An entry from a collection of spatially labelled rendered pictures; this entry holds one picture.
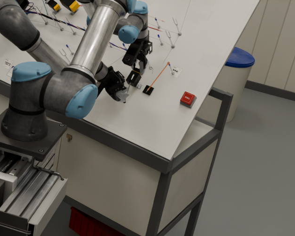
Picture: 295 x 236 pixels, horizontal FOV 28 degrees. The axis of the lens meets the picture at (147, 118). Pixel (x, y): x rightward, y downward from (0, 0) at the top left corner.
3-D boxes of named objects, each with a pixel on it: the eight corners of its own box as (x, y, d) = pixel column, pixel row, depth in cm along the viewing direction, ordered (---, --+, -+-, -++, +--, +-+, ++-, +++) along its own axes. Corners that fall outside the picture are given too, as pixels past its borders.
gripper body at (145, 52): (152, 53, 262) (153, 31, 253) (142, 63, 257) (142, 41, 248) (138, 47, 265) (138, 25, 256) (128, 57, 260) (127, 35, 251)
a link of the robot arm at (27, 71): (18, 91, 194) (23, 53, 188) (56, 102, 192) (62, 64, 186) (1, 104, 184) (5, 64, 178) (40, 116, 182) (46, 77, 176)
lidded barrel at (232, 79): (241, 110, 531) (258, 53, 506) (232, 130, 491) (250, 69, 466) (193, 95, 540) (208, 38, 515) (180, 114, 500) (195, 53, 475)
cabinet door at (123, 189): (143, 238, 276) (160, 168, 259) (53, 189, 297) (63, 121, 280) (146, 236, 278) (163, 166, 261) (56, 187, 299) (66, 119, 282)
